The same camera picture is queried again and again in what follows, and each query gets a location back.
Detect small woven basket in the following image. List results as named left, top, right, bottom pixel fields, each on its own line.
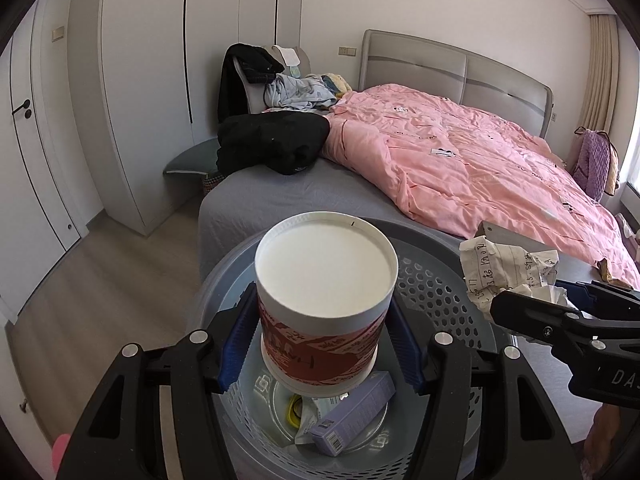
left=201, top=170, right=226, bottom=195

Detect pale yellow bag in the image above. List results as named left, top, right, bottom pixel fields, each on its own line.
left=605, top=135, right=621, bottom=196

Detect grey chair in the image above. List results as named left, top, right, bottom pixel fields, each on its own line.
left=232, top=45, right=313, bottom=113

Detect white cloth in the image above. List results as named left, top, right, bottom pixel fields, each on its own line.
left=274, top=46, right=301, bottom=77

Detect pink duvet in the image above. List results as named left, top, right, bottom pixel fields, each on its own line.
left=320, top=85, right=640, bottom=291

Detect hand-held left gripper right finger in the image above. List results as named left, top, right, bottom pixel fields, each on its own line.
left=385, top=300, right=581, bottom=480

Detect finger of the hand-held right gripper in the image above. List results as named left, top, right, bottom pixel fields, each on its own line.
left=489, top=289, right=608, bottom=357
left=555, top=279, right=640, bottom=322

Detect bed with grey sheet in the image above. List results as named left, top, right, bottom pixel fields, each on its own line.
left=197, top=157, right=471, bottom=286

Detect blue-grey perforated plastic basket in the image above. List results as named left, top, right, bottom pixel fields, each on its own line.
left=187, top=217, right=526, bottom=480

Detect purple cartoon box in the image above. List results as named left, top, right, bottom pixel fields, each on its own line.
left=309, top=371, right=397, bottom=457

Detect beige curtain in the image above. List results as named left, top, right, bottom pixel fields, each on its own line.
left=582, top=12, right=623, bottom=136

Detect red and white paper cup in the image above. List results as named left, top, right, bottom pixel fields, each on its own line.
left=254, top=212, right=399, bottom=396

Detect black garment on chair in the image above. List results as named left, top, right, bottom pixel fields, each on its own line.
left=217, top=42, right=286, bottom=123

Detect white wardrobe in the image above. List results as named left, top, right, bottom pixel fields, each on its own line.
left=67, top=0, right=306, bottom=236

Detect grey padded headboard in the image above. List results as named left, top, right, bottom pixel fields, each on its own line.
left=359, top=29, right=555, bottom=138

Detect light blue clothes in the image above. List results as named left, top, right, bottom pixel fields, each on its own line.
left=263, top=74, right=337, bottom=111

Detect yellow cloth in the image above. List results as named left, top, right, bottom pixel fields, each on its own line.
left=320, top=74, right=353, bottom=98

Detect grey cushioned stool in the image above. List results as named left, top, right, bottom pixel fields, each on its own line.
left=163, top=139, right=221, bottom=176

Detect black clothes pile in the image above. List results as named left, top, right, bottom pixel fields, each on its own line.
left=216, top=112, right=332, bottom=177

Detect person's right hand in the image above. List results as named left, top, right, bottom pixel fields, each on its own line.
left=582, top=405, right=623, bottom=473

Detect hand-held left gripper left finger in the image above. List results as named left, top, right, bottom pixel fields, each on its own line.
left=60, top=282, right=261, bottom=480

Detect white door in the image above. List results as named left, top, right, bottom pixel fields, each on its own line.
left=0, top=0, right=83, bottom=321

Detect purple quilted bag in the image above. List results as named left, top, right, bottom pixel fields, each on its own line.
left=571, top=127, right=613, bottom=203

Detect lined paper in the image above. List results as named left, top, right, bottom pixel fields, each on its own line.
left=459, top=237, right=571, bottom=316

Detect white wipes packet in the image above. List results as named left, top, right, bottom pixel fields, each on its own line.
left=294, top=395, right=351, bottom=446

